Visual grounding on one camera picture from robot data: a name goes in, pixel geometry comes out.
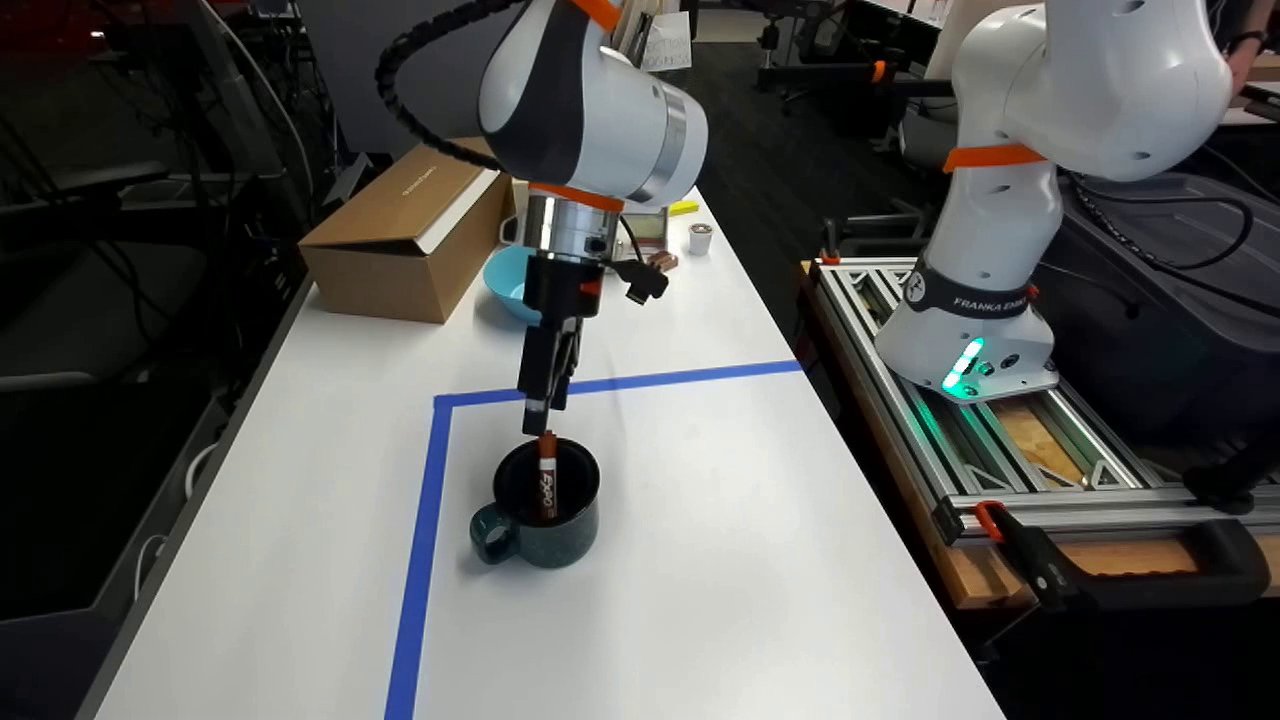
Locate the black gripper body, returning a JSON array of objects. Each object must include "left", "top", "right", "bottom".
[{"left": 521, "top": 254, "right": 604, "bottom": 388}]

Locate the orange capped white marker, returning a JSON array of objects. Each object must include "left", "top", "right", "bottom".
[{"left": 537, "top": 433, "right": 559, "bottom": 520}]

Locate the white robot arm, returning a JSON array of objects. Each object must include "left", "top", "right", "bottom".
[{"left": 481, "top": 0, "right": 709, "bottom": 436}]

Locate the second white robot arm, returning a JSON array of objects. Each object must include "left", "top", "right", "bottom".
[{"left": 874, "top": 0, "right": 1232, "bottom": 404}]

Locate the small white cup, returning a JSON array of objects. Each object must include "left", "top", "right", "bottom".
[{"left": 689, "top": 223, "right": 712, "bottom": 258}]

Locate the blue plastic bowl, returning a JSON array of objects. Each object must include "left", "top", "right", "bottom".
[{"left": 481, "top": 245, "right": 540, "bottom": 326}]

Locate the dark green speckled mug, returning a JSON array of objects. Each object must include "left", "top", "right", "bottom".
[{"left": 467, "top": 440, "right": 598, "bottom": 570}]

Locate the brown cardboard box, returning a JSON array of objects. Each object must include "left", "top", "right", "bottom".
[{"left": 301, "top": 149, "right": 510, "bottom": 326}]

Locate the blue tape line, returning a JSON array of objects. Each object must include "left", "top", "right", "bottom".
[{"left": 380, "top": 358, "right": 805, "bottom": 720}]

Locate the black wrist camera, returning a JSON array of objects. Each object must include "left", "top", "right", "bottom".
[{"left": 614, "top": 259, "right": 669, "bottom": 304}]

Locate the black corrugated cable hose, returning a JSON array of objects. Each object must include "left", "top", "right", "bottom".
[{"left": 370, "top": 0, "right": 528, "bottom": 178}]

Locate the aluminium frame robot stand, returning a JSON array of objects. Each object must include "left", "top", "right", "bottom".
[{"left": 805, "top": 258, "right": 1280, "bottom": 613}]

